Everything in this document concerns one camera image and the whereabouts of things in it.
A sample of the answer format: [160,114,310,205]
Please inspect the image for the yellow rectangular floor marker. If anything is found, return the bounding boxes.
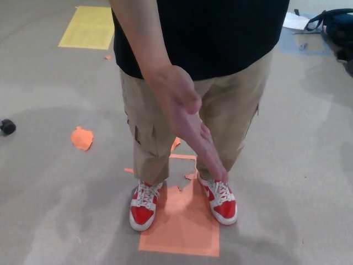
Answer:
[57,6,115,51]

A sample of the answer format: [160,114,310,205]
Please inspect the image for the person's red white sneaker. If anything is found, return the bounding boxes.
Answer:
[197,173,238,225]
[129,179,164,232]

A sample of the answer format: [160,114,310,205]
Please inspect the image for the person's right red white sneaker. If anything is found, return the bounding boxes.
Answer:
[129,179,164,232]

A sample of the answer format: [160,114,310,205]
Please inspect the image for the person's left red white sneaker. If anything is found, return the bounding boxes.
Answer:
[197,173,238,225]

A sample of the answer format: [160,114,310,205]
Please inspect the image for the white paper sheet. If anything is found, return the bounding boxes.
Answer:
[282,11,308,29]

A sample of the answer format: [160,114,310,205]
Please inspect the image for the crumpled orange paper piece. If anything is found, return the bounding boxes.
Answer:
[70,126,95,152]

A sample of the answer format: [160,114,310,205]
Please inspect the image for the dark blue backpack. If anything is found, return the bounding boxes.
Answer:
[303,8,353,62]

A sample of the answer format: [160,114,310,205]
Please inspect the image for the khaki cargo pants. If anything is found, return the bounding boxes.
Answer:
[119,50,274,185]

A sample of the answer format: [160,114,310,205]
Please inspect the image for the orange square floor marker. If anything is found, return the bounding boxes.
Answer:
[138,154,221,257]

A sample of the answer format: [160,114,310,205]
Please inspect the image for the person's right forearm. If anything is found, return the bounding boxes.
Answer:
[109,0,178,83]

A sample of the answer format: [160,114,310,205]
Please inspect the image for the person's right hand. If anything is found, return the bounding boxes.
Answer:
[146,65,229,183]

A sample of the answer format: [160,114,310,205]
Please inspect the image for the black t-shirt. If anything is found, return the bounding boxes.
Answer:
[111,0,291,81]

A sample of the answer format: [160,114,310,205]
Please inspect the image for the black caster wheel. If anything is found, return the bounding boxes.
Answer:
[0,118,18,136]

